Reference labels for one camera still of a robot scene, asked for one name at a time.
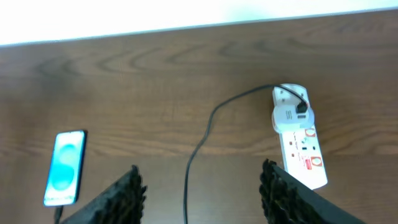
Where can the blue Galaxy smartphone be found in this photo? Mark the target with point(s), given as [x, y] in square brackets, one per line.
[64, 178]

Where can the white power strip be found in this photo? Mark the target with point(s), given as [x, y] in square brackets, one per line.
[301, 153]

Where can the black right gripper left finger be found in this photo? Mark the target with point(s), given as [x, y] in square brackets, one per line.
[121, 203]

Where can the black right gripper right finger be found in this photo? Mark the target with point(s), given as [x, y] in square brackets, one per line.
[286, 200]

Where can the white USB charger adapter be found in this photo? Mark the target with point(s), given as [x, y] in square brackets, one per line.
[285, 119]

